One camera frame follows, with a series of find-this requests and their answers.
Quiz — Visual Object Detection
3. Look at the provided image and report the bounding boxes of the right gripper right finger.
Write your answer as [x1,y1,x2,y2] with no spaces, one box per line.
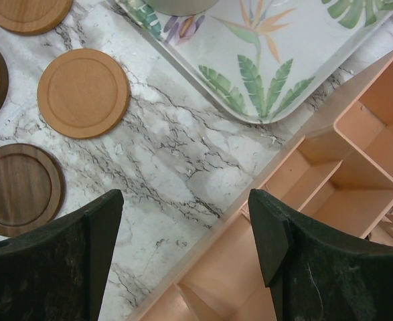
[248,189,393,320]

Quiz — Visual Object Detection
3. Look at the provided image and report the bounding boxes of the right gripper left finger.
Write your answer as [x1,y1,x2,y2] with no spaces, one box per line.
[0,189,124,320]

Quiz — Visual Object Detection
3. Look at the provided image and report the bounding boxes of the dark walnut coaster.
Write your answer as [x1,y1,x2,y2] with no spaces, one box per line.
[0,143,66,237]

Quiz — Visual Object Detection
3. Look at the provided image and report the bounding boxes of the light wood coaster right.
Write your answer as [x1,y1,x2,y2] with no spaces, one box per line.
[37,49,131,139]

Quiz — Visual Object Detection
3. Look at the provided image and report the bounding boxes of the light bamboo coaster back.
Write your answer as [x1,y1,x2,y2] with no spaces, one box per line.
[0,0,73,35]

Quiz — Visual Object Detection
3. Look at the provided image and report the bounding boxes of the orange plastic file organizer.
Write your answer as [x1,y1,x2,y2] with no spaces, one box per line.
[130,50,393,320]

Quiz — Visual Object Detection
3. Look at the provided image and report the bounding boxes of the floral serving tray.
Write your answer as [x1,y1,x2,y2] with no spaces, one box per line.
[119,1,393,124]

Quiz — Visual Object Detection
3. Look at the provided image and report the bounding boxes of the green floral mug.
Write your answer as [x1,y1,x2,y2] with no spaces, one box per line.
[144,0,218,16]

